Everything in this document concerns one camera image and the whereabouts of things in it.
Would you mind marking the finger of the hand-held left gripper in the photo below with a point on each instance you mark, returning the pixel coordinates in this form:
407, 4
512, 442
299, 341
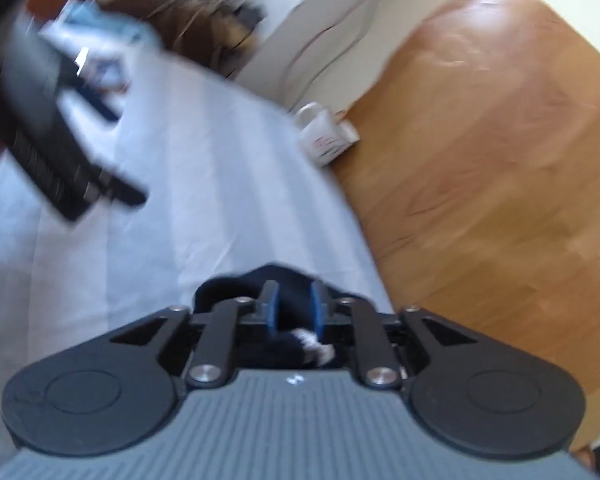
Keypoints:
92, 92
125, 192

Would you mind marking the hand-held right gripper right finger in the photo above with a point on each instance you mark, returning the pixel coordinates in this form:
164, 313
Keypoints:
319, 310

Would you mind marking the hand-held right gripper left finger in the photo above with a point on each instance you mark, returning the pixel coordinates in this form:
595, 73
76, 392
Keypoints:
270, 307

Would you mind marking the black and green knit sweater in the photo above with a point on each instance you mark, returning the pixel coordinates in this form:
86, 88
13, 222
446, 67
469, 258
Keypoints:
292, 290

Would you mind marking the light blue cloth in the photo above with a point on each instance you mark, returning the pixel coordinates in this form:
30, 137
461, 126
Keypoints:
100, 30

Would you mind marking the blue white striped bedsheet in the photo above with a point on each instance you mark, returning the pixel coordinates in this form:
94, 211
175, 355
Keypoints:
205, 185

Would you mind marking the white enamel mug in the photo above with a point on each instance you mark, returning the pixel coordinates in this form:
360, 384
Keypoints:
325, 135

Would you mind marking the wood-grain wall sheet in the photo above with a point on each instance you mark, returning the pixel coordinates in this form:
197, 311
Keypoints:
480, 135

